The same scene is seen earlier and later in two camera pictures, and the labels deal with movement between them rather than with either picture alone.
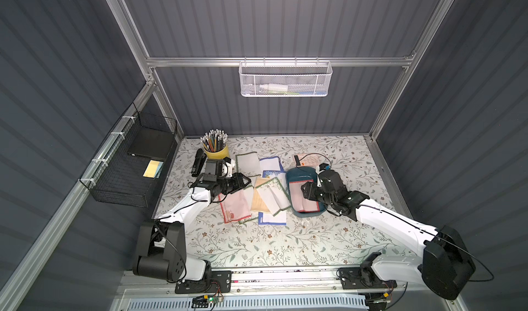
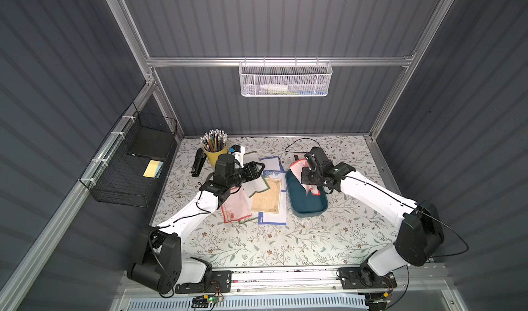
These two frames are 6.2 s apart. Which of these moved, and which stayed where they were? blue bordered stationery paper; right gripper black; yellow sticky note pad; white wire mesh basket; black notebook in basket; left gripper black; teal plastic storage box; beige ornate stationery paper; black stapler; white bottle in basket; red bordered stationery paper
Moved: right gripper black; beige ornate stationery paper; left gripper black
Stayed: white wire mesh basket; black notebook in basket; yellow sticky note pad; blue bordered stationery paper; red bordered stationery paper; black stapler; white bottle in basket; teal plastic storage box
